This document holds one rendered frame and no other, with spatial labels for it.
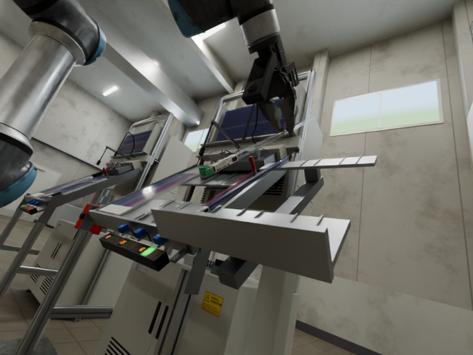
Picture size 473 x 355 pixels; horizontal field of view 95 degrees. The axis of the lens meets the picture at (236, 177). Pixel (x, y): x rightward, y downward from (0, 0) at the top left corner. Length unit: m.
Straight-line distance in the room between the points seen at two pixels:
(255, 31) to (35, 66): 0.47
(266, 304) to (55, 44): 0.75
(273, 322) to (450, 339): 3.55
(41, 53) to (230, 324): 0.91
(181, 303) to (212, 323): 0.33
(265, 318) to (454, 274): 3.64
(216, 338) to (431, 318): 3.34
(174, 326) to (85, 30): 0.76
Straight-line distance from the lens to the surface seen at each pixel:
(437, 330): 3.98
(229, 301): 0.89
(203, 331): 0.96
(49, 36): 0.73
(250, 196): 0.84
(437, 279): 4.03
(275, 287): 0.52
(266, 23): 0.52
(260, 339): 0.54
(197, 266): 0.61
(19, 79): 0.66
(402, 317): 3.97
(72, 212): 11.31
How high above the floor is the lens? 0.69
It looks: 21 degrees up
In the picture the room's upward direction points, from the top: 16 degrees clockwise
